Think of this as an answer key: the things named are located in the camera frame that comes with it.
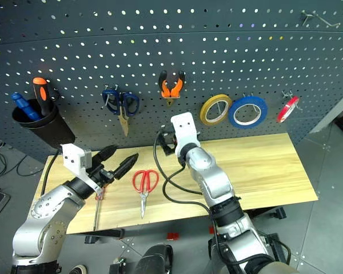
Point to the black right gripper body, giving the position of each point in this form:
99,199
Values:
168,141

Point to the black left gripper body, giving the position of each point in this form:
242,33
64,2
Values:
101,174

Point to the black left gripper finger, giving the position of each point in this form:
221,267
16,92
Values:
107,152
125,167

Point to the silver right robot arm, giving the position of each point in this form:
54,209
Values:
214,182

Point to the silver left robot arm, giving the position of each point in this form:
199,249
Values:
43,217

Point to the yellow tape roll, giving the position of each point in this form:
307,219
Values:
203,112

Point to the blue tape roll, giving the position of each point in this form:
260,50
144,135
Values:
233,118

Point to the dark grey metal pegboard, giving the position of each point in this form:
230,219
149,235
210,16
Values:
160,42

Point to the red tape roll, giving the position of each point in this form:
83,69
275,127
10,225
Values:
286,109

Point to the long metal pegboard hook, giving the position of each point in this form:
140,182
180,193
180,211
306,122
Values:
321,20

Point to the orange and black pliers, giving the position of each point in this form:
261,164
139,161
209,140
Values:
171,91

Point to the black plastic cup holder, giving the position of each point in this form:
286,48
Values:
54,128

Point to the black table clamp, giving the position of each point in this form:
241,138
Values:
105,234

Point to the orange and black screwdriver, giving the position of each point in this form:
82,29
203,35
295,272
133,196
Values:
43,94

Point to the dark rounded shape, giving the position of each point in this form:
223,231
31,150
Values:
154,259

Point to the black and white shoe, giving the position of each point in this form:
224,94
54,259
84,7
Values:
78,269

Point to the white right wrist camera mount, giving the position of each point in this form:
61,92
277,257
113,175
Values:
184,128

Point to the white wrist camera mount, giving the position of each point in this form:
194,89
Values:
184,128
71,157

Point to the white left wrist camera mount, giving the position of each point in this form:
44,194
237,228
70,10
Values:
71,157

